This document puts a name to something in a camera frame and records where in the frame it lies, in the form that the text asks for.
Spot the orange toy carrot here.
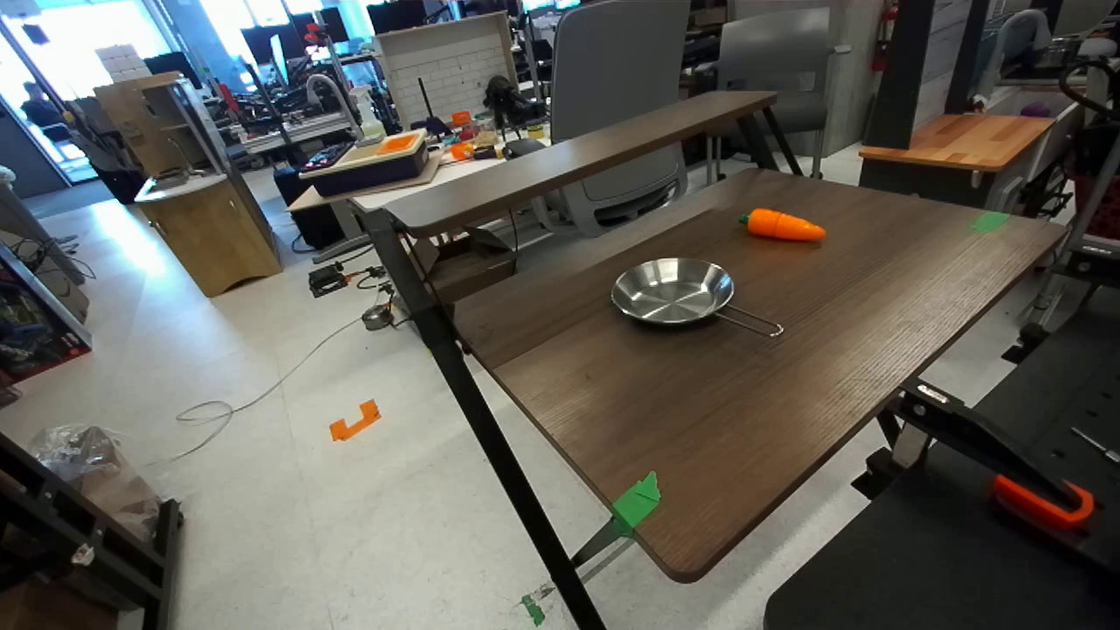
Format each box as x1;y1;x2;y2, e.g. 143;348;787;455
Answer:
738;203;829;249

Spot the small silver frying pan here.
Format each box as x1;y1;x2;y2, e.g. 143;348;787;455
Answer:
604;251;791;342

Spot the small orange object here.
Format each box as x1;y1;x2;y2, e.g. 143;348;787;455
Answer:
443;109;484;165

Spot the black metal table leg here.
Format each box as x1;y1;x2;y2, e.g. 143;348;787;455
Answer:
738;100;807;181
357;208;608;630

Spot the raised wooden shelf board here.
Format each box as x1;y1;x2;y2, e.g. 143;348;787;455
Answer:
382;89;780;238

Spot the black power strip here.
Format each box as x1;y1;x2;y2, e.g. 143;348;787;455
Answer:
304;259;353;302

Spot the orange floor tape mark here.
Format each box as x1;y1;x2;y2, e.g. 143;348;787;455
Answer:
325;396;385;443

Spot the black tray with orange contents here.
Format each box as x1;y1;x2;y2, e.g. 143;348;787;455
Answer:
296;126;434;198

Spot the white side table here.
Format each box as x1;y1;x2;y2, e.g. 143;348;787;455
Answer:
288;152;503;256

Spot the white spray bottle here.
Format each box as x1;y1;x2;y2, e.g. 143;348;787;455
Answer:
350;83;389;146

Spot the white pegboard panel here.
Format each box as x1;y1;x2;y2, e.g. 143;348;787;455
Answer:
373;9;518;128

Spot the light wooden cabinet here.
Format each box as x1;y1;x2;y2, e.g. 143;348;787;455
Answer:
130;167;288;302

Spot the black pillar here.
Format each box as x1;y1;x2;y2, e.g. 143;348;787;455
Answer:
865;0;939;152

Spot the butcher block wooden table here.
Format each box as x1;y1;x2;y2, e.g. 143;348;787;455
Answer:
858;109;1059;208

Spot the black perforated breadboard table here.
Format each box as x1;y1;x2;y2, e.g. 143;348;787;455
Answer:
762;292;1120;630

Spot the tall cardboard box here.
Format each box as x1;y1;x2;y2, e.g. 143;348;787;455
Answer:
91;69;195;181

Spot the clear plastic bag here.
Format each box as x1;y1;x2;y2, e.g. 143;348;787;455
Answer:
30;420;165;546

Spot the cluttered storage shelf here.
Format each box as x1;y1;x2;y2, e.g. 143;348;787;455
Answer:
0;177;99;390

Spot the black metal equipment stand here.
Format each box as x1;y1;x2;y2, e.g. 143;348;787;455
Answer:
1008;20;1120;363

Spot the white floor cable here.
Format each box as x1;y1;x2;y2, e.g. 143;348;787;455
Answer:
170;313;368;463

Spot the orange handled black clamp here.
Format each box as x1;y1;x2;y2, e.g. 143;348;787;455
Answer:
888;379;1102;543

